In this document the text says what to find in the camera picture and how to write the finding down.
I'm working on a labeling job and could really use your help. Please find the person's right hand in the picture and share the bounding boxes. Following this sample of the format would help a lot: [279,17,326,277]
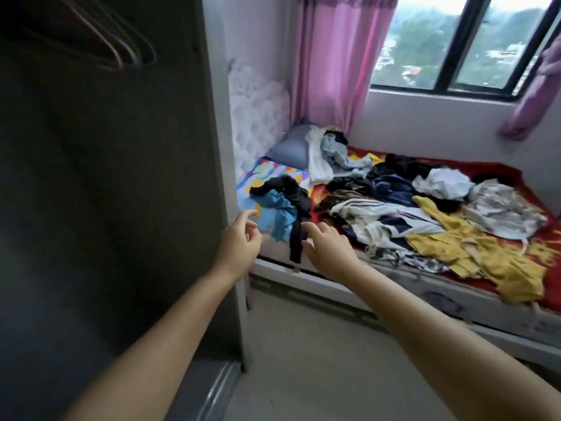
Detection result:
[300,220,362,284]

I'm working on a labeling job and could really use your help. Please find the person's left hand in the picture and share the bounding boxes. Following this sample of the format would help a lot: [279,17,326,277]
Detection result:
[212,208,264,281]

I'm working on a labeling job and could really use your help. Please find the blue garment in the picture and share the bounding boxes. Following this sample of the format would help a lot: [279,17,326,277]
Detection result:
[254,188,301,244]

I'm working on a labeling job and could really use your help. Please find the black garment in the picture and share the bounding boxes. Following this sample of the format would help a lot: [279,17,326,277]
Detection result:
[250,175,314,264]

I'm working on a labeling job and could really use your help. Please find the pile of mixed clothes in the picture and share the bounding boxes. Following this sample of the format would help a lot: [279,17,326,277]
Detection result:
[304,125,552,303]

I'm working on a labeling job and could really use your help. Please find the grey wardrobe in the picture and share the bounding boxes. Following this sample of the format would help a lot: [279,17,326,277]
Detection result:
[0,0,252,421]

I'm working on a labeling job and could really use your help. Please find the person's right forearm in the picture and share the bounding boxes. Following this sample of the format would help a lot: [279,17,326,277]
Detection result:
[346,258,561,421]

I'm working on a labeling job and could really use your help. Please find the person's left forearm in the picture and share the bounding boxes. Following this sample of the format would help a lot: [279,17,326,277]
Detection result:
[63,263,238,421]

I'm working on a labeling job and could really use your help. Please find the white bed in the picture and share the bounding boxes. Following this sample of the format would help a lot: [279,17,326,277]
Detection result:
[228,57,561,369]

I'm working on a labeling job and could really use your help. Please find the colourful patterned pillow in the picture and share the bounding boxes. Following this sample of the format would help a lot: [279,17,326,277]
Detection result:
[237,157,312,220]

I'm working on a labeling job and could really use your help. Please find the grey pillow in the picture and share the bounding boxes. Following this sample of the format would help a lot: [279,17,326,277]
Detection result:
[265,122,317,170]

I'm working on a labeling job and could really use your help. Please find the white tufted headboard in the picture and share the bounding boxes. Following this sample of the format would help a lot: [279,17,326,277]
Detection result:
[228,57,292,185]

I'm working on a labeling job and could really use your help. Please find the wide pink curtain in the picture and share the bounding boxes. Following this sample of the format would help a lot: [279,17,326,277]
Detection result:
[292,0,400,137]

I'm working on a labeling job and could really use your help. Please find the red bedsheet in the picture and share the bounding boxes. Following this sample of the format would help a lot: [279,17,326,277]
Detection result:
[311,146,561,314]

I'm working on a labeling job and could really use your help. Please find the black framed window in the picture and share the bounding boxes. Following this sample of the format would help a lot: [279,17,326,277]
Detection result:
[370,0,561,102]

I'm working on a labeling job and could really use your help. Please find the tied pink curtain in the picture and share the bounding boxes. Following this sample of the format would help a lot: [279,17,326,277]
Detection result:
[498,34,561,141]

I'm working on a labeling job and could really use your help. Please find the bunch of wire hangers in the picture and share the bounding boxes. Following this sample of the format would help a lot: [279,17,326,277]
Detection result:
[26,0,159,71]

